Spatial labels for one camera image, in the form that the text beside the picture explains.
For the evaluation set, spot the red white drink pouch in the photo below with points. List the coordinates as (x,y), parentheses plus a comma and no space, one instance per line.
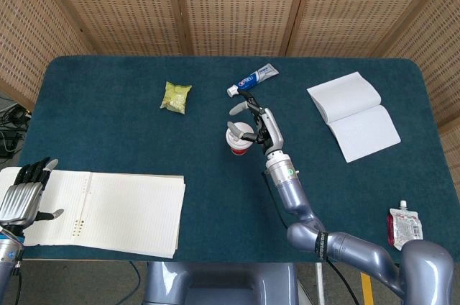
(405,227)

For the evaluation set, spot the red paper cup white lid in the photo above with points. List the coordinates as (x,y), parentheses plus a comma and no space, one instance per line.
(239,150)

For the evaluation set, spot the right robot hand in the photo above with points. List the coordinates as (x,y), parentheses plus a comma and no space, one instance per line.
(271,130)

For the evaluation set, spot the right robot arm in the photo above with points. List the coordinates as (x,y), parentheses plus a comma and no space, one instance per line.
(291,193)

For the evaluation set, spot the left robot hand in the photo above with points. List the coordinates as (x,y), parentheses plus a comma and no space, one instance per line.
(21,199)

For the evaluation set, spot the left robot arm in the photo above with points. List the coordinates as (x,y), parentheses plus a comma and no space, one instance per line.
(8,262)

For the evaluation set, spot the white table leg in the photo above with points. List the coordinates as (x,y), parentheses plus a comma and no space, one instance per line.
(320,283)

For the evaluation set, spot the open white notebook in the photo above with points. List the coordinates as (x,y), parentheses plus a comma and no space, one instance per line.
(359,121)

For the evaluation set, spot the teal felt table cover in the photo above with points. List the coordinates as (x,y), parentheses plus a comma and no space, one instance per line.
(215,182)

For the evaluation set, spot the green snack packet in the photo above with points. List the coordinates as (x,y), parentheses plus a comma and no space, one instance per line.
(175,98)

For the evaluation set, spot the grey robot torso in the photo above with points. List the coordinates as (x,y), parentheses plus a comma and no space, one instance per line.
(223,283)

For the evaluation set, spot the blue white toothpaste tube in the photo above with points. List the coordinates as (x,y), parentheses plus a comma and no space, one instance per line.
(251,80)

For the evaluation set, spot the woven wicker folding screen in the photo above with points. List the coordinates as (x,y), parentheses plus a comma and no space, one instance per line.
(233,6)

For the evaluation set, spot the lined loose-leaf paper pad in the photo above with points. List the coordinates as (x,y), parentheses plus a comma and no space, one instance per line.
(125,211)

